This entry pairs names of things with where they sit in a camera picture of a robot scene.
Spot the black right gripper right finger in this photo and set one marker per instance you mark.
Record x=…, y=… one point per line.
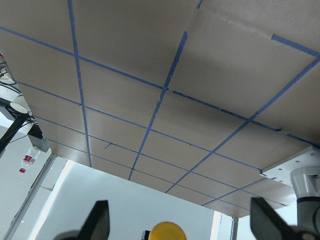
x=266, y=224

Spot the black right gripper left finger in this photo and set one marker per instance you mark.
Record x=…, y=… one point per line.
x=97, y=224

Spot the yellow push button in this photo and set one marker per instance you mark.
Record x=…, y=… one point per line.
x=165, y=230

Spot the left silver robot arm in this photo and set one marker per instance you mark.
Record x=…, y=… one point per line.
x=306, y=185

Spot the black tripod stand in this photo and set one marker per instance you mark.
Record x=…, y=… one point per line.
x=19, y=119

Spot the plastic water bottle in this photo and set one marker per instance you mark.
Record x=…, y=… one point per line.
x=29, y=158

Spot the white paper cup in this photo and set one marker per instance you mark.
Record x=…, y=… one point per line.
x=19, y=108

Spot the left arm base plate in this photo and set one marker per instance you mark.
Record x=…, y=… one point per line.
x=281, y=170

